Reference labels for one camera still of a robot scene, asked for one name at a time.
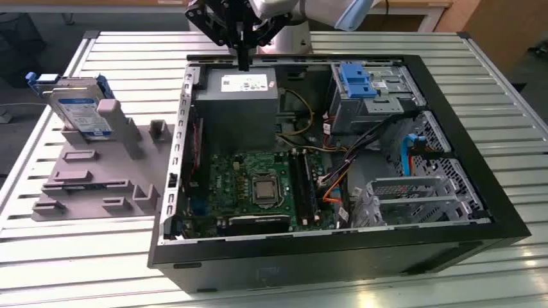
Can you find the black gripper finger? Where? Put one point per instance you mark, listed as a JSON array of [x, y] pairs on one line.
[[267, 33], [202, 16]]

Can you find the hard disk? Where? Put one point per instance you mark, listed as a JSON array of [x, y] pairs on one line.
[[79, 112]]

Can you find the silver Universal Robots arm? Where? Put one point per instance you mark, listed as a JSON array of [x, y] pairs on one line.
[[295, 40]]

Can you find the metal disk bay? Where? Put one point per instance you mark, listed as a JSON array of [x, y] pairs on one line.
[[458, 195]]

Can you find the wooden workbench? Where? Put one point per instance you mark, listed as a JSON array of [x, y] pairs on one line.
[[107, 3]]

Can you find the blue drive latch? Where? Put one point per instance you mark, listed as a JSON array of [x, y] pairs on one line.
[[358, 83]]

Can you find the grey power supply unit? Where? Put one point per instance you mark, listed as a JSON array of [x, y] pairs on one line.
[[235, 122]]

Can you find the metal optical drive cage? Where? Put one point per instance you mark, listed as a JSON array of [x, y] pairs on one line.
[[380, 106]]

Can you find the black mesh waste bin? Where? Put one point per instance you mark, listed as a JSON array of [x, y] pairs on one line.
[[22, 48]]

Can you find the green motherboard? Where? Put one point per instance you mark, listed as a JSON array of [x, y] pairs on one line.
[[227, 186]]

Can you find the silver CPU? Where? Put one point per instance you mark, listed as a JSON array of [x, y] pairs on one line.
[[266, 189]]

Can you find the black RAM stick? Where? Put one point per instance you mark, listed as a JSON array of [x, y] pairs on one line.
[[310, 186]]

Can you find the wooden cabinet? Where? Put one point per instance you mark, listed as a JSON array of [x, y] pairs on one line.
[[492, 25]]

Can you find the grey parts rack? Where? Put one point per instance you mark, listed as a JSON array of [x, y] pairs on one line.
[[107, 179]]

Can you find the grey floor box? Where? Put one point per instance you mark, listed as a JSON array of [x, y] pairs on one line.
[[6, 117]]

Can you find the black graphics card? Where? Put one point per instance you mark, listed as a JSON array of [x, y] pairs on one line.
[[256, 224]]

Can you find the black PC case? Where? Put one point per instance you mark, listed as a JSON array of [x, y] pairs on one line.
[[343, 263]]

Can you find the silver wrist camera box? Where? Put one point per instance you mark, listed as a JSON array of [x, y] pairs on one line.
[[270, 8]]

